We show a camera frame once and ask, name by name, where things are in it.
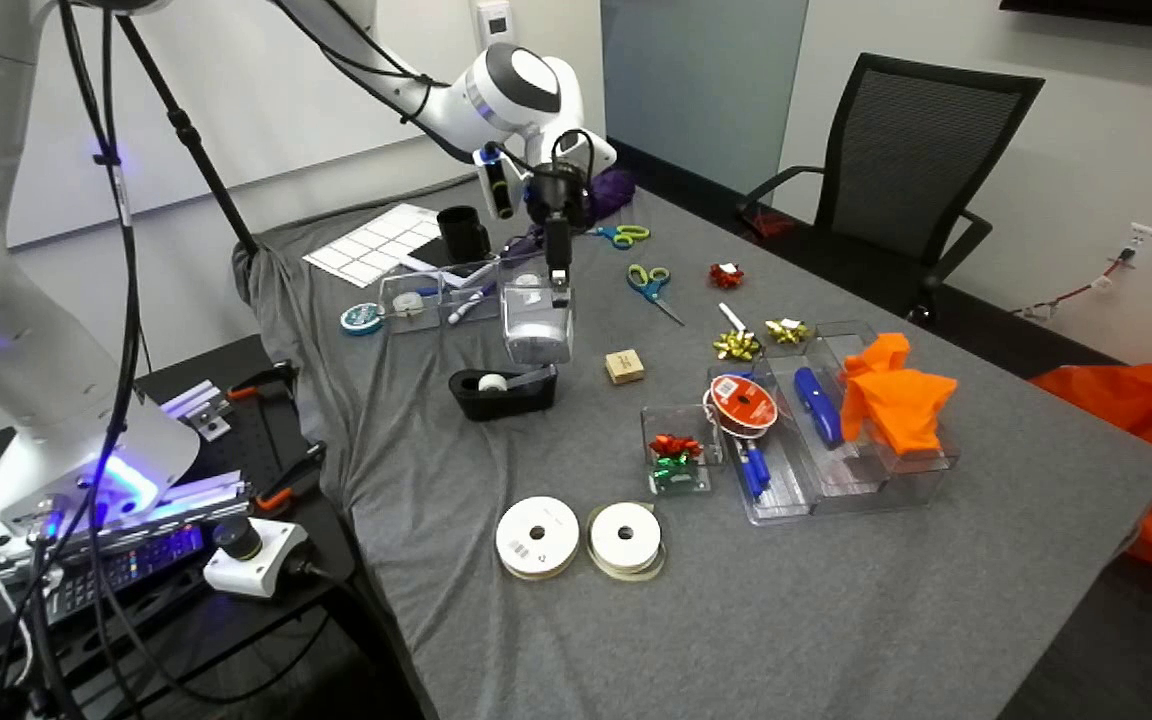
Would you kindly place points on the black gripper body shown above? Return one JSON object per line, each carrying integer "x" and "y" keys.
{"x": 560, "y": 181}

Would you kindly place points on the clear packaged tape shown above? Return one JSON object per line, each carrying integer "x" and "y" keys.
{"x": 537, "y": 322}

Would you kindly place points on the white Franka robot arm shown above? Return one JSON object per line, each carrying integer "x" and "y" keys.
{"x": 511, "y": 85}

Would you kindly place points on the square clear plastic container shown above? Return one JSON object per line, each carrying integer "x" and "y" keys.
{"x": 490, "y": 273}

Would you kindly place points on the black tape dispenser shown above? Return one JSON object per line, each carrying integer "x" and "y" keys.
{"x": 530, "y": 403}

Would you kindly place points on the white tape roll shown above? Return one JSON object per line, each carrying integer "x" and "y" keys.
{"x": 407, "y": 307}

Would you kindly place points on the small clear plastic container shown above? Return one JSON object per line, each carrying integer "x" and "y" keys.
{"x": 658, "y": 422}

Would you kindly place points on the black cup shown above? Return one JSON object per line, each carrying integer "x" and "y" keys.
{"x": 462, "y": 234}

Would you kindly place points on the white marker blue cap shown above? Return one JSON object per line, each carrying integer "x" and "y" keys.
{"x": 469, "y": 307}

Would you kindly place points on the beige wooden block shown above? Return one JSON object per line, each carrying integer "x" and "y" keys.
{"x": 627, "y": 365}

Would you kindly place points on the white framed tablet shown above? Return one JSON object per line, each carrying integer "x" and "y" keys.
{"x": 422, "y": 253}

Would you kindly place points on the long clear plastic tray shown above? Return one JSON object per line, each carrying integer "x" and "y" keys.
{"x": 431, "y": 314}

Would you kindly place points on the red gift bow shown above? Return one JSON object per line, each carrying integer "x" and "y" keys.
{"x": 725, "y": 277}

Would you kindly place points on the frosted glass panel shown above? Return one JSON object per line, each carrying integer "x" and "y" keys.
{"x": 701, "y": 80}

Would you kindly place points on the small white stick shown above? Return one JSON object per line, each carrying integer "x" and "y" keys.
{"x": 735, "y": 317}

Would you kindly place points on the white label sheet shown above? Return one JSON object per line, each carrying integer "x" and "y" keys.
{"x": 360, "y": 247}

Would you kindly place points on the yellow gift bow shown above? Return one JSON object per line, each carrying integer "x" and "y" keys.
{"x": 736, "y": 346}
{"x": 787, "y": 331}

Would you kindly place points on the blue round tin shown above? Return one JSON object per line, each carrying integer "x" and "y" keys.
{"x": 360, "y": 317}

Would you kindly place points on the small red bows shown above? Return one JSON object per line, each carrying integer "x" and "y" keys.
{"x": 675, "y": 446}

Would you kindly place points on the red ribbon spool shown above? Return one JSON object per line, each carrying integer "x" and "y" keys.
{"x": 741, "y": 407}

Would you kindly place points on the small green bow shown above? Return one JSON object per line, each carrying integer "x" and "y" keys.
{"x": 677, "y": 469}

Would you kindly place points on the large white ribbon spool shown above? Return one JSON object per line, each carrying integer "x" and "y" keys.
{"x": 537, "y": 536}

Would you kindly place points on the small white ribbon spool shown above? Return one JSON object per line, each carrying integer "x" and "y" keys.
{"x": 627, "y": 541}

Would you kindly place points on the orange tissue paper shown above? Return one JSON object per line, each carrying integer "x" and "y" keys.
{"x": 897, "y": 403}

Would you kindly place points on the black mesh office chair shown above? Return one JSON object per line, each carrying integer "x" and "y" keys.
{"x": 920, "y": 144}

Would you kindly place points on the black tripod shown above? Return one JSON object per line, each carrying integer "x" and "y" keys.
{"x": 188, "y": 133}

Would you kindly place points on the silver metal block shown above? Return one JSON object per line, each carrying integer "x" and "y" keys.
{"x": 199, "y": 407}

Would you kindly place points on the grey tablecloth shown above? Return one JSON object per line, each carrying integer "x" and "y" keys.
{"x": 803, "y": 602}

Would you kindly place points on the white controller black knob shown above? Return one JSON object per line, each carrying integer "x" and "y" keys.
{"x": 251, "y": 559}

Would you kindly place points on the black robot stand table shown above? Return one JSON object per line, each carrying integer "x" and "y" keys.
{"x": 310, "y": 640}

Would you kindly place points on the white wall thermostat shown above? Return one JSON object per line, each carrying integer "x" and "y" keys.
{"x": 497, "y": 26}

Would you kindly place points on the black wall television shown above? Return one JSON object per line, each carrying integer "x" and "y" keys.
{"x": 1109, "y": 10}

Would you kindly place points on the white wall outlet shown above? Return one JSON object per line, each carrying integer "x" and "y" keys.
{"x": 1142, "y": 247}

